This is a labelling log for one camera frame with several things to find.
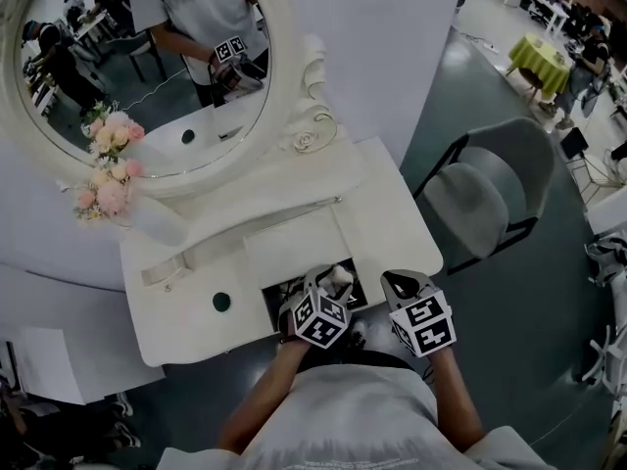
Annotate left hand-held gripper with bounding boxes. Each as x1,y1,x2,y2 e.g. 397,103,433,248
293,264,357,351

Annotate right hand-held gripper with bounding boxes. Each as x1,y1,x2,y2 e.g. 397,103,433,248
380,269,457,359

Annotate person's right forearm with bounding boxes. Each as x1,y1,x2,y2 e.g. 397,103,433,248
427,350,485,453

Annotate person's left forearm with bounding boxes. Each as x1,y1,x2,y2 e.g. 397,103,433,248
217,338,308,455

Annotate white dressing table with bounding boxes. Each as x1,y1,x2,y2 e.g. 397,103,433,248
120,137,445,367

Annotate person's left hand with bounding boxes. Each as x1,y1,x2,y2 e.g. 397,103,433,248
277,304,301,345

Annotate person's right white shoe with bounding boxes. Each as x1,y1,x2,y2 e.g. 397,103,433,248
350,317,368,350

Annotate person's black trousers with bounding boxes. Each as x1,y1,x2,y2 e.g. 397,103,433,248
340,343,415,376

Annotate person's grey shirt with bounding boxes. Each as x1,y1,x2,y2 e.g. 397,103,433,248
156,364,559,470

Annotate small white vanity drawer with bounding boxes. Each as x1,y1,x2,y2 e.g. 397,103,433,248
140,256,186,289

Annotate white oval framed mirror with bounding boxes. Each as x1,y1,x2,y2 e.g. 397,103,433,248
0,0,339,201

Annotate pink flower bouquet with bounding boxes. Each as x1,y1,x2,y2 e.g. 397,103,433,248
72,157,146,222

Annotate green tablecloth table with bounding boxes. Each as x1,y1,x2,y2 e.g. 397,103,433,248
507,33,572,102

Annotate grey chair black frame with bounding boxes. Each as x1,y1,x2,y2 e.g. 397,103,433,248
413,117,557,277

